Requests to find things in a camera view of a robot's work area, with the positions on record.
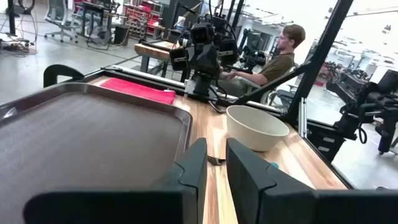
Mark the floor fan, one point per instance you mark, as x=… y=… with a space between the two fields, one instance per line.
x=101 y=35

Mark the red parts bin shelf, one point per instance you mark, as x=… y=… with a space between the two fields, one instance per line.
x=140 y=14

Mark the silver aluminium post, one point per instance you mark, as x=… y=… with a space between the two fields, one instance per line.
x=303 y=118

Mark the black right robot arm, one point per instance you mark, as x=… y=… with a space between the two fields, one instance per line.
x=202 y=87

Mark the black neighbouring robot arm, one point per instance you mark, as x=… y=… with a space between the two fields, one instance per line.
x=373 y=99
x=253 y=57

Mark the black box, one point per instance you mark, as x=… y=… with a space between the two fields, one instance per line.
x=121 y=35

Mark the beige bowl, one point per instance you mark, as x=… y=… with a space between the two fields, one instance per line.
x=248 y=133

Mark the brown plastic tray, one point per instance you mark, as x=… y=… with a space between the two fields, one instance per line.
x=77 y=140

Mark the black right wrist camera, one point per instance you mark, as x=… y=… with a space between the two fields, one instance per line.
x=202 y=32

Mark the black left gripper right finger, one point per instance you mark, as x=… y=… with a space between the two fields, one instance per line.
x=280 y=202

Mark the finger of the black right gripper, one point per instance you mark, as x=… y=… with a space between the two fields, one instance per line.
x=200 y=62
x=212 y=62

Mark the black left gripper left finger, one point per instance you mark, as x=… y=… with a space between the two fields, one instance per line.
x=124 y=208

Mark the person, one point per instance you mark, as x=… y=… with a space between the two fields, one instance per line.
x=276 y=67

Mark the wooden workbench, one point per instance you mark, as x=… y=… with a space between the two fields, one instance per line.
x=152 y=51

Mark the red cloth napkin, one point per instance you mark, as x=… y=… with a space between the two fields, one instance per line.
x=136 y=90

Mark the grey office chair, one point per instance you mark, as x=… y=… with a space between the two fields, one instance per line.
x=57 y=12

